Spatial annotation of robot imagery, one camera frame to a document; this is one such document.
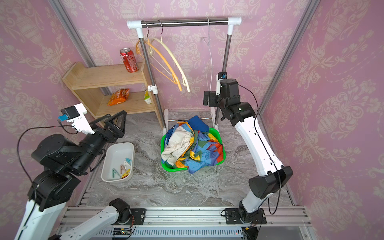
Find wooden clothes hanger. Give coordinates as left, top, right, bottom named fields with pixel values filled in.
left=146, top=20, right=191, bottom=92
left=135, top=28, right=189, bottom=92

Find white clothespin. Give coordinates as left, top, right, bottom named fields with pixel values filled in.
left=124, top=161, right=131, bottom=171

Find teal clothespin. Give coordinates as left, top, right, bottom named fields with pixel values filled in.
left=126, top=158, right=132, bottom=166

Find pink clothespin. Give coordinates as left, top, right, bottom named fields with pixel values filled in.
left=120, top=165, right=127, bottom=176

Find green clothespin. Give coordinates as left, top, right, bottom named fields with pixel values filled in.
left=112, top=169, right=121, bottom=179

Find yellow clothespin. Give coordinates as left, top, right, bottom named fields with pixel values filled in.
left=122, top=170, right=131, bottom=179

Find blue red white jacket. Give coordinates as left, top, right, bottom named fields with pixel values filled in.
left=176, top=116, right=210, bottom=132

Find rainbow striped jacket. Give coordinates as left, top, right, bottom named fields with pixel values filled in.
left=161, top=121, right=224, bottom=175

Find white wire clothes hanger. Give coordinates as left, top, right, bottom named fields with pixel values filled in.
left=201, top=17, right=213, bottom=91

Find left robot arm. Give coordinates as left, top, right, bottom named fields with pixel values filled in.
left=15, top=106, right=132, bottom=240

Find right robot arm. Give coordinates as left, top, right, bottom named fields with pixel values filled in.
left=203, top=79, right=293, bottom=224

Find orange snack bag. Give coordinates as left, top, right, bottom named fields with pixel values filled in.
left=107, top=89, right=130, bottom=106

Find wooden two-tier shelf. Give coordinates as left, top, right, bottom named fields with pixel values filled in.
left=62, top=62, right=163, bottom=128

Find white plastic bin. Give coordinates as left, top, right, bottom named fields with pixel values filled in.
left=101, top=143, right=135, bottom=183

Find green white drink carton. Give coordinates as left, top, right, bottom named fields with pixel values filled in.
left=144, top=91, right=152, bottom=105

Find red soda can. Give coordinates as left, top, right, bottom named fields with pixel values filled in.
left=120, top=48, right=139, bottom=73

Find green plastic basket tray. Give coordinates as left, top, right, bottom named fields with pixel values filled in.
left=160, top=127, right=227, bottom=172

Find steel clothes rack white joints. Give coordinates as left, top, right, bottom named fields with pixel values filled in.
left=127, top=17, right=242, bottom=134

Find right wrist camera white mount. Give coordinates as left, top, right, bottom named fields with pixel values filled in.
left=215, top=71, right=228, bottom=96

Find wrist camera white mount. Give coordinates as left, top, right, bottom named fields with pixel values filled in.
left=58, top=103, right=95, bottom=135
left=215, top=71, right=228, bottom=96

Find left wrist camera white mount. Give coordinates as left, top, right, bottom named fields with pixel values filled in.
left=58, top=103, right=95, bottom=135

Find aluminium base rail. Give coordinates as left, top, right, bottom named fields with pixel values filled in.
left=53, top=206, right=313, bottom=240

